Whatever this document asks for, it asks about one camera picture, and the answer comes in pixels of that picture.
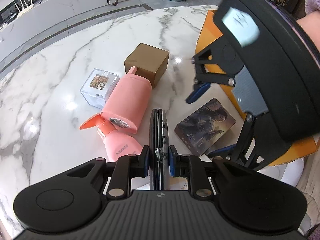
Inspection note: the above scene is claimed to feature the black metallic case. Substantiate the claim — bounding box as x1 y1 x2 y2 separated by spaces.
149 108 170 191

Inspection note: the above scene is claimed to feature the pink cup with straw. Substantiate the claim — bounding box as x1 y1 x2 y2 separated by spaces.
101 66 152 134

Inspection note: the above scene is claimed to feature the forearm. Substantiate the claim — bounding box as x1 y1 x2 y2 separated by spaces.
297 10 319 40

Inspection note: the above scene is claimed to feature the illustrated book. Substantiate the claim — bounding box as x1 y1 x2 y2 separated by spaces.
175 98 236 156

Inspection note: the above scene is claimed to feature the orange cardboard box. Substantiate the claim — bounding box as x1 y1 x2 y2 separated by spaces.
195 9 319 166

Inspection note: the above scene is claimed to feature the gold brown small box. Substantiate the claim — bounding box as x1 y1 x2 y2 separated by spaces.
124 43 170 89

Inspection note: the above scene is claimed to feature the clear acrylic display box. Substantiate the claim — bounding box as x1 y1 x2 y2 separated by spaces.
80 68 120 109

